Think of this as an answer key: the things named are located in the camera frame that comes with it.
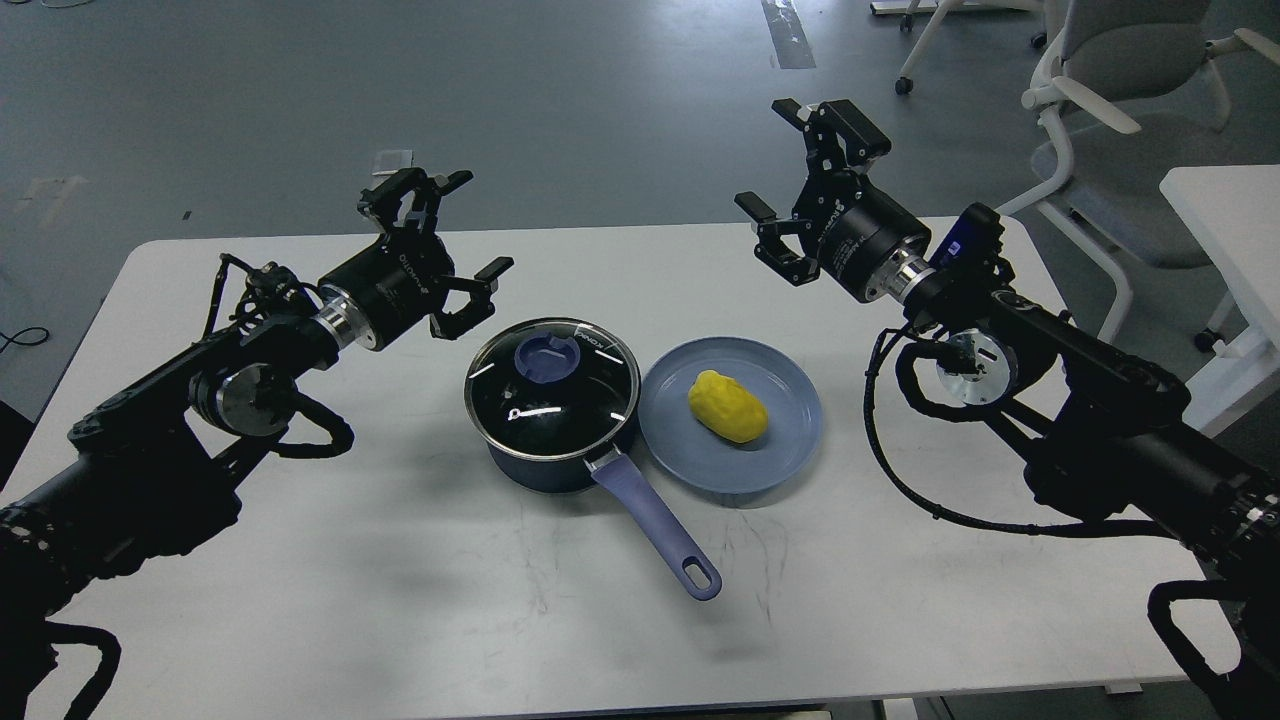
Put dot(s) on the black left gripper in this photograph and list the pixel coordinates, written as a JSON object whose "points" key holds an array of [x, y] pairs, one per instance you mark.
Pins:
{"points": [[406, 275]]}

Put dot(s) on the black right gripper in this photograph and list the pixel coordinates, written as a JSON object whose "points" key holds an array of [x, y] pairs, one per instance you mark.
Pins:
{"points": [[846, 226]]}

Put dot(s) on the glass pot lid purple knob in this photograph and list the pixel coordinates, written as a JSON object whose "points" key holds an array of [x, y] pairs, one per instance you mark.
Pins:
{"points": [[552, 388]]}

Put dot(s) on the yellow potato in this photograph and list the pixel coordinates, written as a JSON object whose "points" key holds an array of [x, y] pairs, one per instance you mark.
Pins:
{"points": [[726, 408]]}

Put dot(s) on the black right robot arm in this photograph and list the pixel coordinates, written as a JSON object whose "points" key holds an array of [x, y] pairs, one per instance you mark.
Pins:
{"points": [[1100, 431]]}

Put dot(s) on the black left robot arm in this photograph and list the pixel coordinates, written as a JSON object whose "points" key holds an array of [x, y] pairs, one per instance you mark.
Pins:
{"points": [[159, 463]]}

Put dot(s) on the blue plate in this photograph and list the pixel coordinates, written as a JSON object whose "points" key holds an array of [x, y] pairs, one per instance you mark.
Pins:
{"points": [[681, 445]]}

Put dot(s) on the grey office chair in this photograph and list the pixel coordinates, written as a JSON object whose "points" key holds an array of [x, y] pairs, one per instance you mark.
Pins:
{"points": [[1126, 91]]}

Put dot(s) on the white side table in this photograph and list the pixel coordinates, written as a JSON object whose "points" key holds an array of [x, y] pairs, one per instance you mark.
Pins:
{"points": [[1233, 212]]}

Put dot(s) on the dark blue saucepan purple handle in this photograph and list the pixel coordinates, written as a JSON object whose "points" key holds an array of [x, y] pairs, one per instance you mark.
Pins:
{"points": [[609, 466]]}

